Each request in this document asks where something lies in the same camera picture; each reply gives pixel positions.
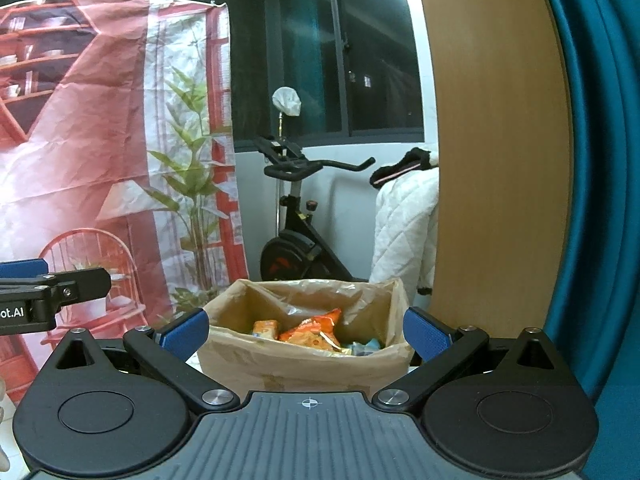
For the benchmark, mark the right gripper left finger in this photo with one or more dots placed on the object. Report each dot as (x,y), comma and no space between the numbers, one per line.
(162,355)

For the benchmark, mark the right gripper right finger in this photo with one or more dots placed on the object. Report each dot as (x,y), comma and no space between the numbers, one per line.
(447,353)

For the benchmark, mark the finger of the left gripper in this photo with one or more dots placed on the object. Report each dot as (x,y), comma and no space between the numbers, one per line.
(27,268)
(73,287)

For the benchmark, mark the orange cracker pack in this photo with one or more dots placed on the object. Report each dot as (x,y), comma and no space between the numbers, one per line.
(266,329)

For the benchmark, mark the blue snack packet in box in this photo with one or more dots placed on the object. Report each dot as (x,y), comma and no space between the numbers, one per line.
(358,349)

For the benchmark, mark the brown cardboard box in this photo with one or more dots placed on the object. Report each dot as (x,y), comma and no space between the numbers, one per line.
(242,362)

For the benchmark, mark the white quilted blanket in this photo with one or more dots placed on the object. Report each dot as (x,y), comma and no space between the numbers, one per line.
(406,231)

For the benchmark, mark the orange chip bag in box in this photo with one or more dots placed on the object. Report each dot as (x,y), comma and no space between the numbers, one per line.
(316,332)

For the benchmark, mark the red printed backdrop cloth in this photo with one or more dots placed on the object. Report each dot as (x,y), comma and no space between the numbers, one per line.
(117,151)

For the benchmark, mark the black exercise bike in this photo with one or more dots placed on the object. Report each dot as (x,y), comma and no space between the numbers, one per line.
(298,251)

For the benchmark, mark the black garment with pink trim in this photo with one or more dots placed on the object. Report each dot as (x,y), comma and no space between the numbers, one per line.
(415,159)

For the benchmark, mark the wooden door panel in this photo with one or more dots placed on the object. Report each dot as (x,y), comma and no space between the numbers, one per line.
(505,160)

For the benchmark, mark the white cloth on pole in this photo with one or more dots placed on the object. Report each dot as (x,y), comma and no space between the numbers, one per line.
(287,101)

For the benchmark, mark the teal curtain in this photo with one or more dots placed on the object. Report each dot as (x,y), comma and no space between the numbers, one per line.
(594,312)

